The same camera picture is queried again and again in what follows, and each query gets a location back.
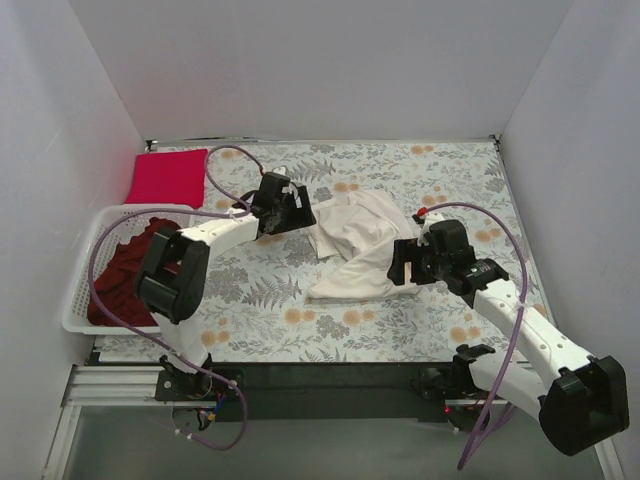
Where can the aluminium frame rail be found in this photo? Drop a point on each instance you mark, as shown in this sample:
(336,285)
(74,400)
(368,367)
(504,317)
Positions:
(116,386)

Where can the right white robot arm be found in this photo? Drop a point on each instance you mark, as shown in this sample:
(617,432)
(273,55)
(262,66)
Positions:
(577,398)

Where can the white t shirt red print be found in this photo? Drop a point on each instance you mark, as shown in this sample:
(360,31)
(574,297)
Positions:
(361,227)

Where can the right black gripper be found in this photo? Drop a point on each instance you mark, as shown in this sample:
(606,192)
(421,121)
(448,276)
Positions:
(401,260)

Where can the dark red t shirt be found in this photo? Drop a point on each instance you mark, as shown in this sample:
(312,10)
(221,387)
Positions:
(115,286)

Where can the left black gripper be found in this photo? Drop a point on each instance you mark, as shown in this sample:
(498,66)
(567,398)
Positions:
(298,211)

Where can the floral table cloth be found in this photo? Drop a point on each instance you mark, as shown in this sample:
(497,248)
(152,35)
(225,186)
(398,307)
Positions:
(256,305)

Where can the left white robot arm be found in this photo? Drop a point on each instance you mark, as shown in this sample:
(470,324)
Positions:
(173,274)

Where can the folded pink t shirt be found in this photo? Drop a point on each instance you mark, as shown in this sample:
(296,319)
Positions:
(169,178)

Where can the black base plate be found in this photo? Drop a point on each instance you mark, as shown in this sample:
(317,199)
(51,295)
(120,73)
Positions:
(319,391)

